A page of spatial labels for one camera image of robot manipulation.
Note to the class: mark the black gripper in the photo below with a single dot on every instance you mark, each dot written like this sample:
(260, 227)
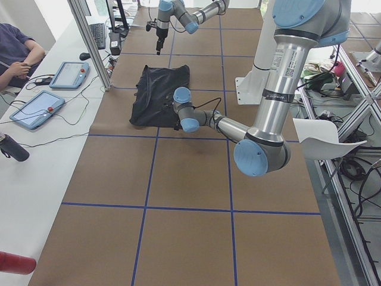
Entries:
(169, 102)
(161, 34)

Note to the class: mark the black printed t-shirt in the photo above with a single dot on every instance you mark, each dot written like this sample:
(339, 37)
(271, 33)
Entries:
(154, 84)

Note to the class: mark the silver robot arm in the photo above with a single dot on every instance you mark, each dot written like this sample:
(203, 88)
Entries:
(190, 21)
(299, 27)

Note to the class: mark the black power adapter box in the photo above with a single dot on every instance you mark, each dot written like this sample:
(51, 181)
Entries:
(115, 43)

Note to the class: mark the black keyboard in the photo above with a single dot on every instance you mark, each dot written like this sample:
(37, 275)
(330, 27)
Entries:
(98, 32)

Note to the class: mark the black computer mouse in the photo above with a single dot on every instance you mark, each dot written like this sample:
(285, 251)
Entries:
(84, 56)

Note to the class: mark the far blue teach pendant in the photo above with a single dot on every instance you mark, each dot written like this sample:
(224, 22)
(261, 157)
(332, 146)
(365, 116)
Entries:
(70, 75)

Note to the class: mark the blue teach pendant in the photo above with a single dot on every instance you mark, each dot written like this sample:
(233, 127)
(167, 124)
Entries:
(70, 75)
(37, 110)

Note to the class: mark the brown paper table cover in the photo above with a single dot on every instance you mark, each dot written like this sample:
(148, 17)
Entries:
(154, 206)

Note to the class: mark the near blue teach pendant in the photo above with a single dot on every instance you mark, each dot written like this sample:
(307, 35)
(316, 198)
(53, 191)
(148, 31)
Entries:
(37, 110)

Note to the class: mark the seated person in navy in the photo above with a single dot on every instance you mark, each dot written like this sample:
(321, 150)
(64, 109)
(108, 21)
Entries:
(20, 56)

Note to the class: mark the white plastic chair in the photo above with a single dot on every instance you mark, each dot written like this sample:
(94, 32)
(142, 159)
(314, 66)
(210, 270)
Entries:
(320, 141)

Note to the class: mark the black water bottle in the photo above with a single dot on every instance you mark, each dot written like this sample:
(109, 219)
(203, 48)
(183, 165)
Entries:
(11, 148)

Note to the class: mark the red cylinder bottle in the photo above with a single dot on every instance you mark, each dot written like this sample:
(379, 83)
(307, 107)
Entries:
(12, 263)

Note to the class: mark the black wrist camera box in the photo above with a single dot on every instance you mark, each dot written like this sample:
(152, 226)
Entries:
(150, 25)

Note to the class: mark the aluminium frame post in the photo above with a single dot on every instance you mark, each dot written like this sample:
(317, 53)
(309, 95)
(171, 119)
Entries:
(81, 21)

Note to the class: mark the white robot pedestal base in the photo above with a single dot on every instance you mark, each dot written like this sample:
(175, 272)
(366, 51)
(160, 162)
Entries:
(249, 89)

